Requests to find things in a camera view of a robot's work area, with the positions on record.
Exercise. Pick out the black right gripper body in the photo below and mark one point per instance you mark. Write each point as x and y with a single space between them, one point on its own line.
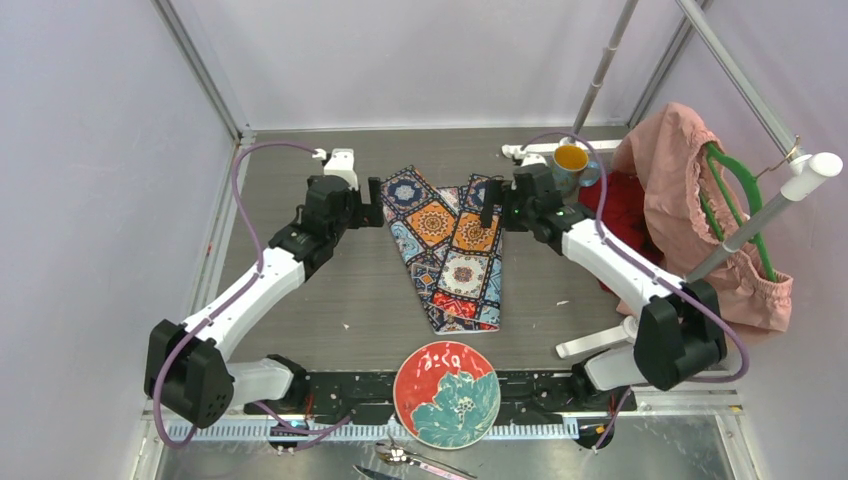
516 214

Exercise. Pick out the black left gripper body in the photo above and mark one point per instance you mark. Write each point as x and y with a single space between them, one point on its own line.
352 216

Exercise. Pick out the colourful patterned placemat cloth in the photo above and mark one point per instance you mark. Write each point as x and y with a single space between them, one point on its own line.
454 262

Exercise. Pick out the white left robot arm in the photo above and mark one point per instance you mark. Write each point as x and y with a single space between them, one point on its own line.
188 366

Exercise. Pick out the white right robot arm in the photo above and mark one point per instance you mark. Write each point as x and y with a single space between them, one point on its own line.
676 334

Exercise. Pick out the blue mug with yellow inside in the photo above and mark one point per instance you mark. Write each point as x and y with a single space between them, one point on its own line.
572 169

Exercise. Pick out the red cloth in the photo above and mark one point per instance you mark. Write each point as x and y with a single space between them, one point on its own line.
623 215

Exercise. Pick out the pink fabric garment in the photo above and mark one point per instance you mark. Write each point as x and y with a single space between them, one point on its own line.
685 211

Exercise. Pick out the red plate with teal flower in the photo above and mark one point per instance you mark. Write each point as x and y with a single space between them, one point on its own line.
446 395

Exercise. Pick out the metal spoon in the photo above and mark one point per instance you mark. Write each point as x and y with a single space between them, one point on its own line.
393 454

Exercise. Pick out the metal knife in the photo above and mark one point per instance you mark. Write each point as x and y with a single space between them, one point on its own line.
373 474

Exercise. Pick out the white and grey clothes rack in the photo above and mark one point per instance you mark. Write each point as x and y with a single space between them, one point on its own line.
809 171

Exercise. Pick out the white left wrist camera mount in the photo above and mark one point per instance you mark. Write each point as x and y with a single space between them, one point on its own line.
339 162

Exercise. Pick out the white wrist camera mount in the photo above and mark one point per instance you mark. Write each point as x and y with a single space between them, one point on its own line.
524 159
339 162

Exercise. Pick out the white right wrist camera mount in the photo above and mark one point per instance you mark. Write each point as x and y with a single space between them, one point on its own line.
524 159

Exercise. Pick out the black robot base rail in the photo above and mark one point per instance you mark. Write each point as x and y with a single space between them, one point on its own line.
528 397

